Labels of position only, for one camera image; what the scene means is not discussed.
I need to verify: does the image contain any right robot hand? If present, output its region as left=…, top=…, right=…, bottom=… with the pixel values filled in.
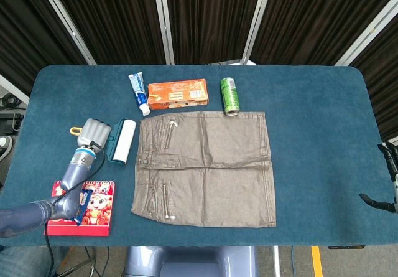
left=359, top=142, right=398, bottom=214

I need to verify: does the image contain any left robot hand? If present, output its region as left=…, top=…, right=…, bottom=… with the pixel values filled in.
left=76, top=118, right=112, bottom=151

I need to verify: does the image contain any teal lint roller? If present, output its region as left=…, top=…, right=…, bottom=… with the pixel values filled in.
left=69, top=118, right=137, bottom=167

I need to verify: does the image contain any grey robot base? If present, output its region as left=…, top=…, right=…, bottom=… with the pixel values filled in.
left=124, top=245, right=259, bottom=277

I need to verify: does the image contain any blue white toothpaste tube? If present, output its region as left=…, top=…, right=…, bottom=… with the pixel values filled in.
left=128, top=72, right=152, bottom=116

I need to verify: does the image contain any blue cookie packet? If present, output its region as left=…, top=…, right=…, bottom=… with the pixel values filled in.
left=73, top=187, right=95, bottom=227

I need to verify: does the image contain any red cartoon book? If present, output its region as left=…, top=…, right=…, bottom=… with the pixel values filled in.
left=43, top=180, right=116, bottom=237

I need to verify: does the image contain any orange cardboard box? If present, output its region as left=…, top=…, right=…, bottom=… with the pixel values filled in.
left=146, top=78, right=210, bottom=110

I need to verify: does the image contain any blue table cloth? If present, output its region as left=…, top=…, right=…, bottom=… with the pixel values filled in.
left=0, top=64, right=398, bottom=248

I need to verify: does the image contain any brown skirt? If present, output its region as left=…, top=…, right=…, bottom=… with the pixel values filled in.
left=130, top=111, right=277, bottom=228

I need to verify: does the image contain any green drink can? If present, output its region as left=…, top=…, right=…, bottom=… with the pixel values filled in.
left=220, top=77, right=241, bottom=117

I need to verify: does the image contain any black folding screen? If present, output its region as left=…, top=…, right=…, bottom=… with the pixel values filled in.
left=0, top=0, right=398, bottom=143

